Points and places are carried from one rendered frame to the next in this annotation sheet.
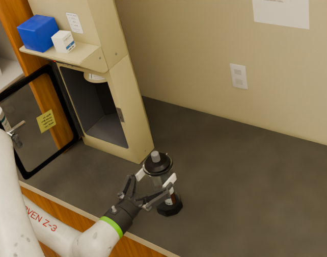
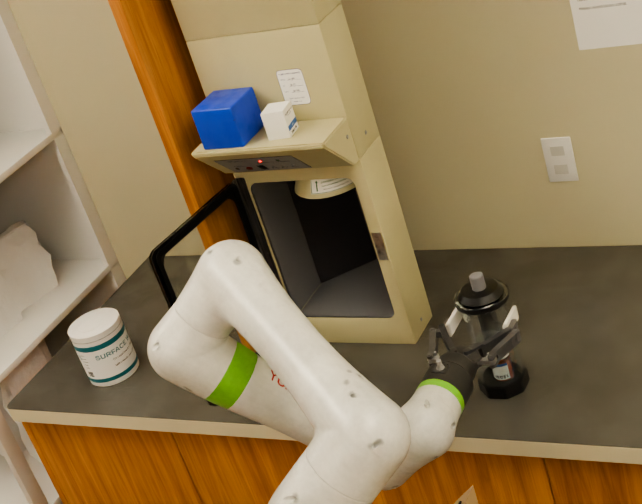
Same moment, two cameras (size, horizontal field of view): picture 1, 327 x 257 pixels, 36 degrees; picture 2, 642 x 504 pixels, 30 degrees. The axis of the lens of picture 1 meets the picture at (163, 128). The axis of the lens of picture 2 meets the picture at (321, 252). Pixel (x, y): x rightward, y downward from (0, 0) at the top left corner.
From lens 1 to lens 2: 0.93 m
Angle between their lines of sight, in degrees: 14
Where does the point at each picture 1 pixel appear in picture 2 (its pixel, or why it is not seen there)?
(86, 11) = (320, 58)
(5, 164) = (275, 285)
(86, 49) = (322, 126)
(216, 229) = (606, 393)
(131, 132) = (399, 280)
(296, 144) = not seen: outside the picture
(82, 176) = not seen: hidden behind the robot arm
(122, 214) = (456, 371)
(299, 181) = not seen: outside the picture
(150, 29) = (379, 114)
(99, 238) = (436, 407)
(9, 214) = (315, 347)
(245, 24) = (564, 59)
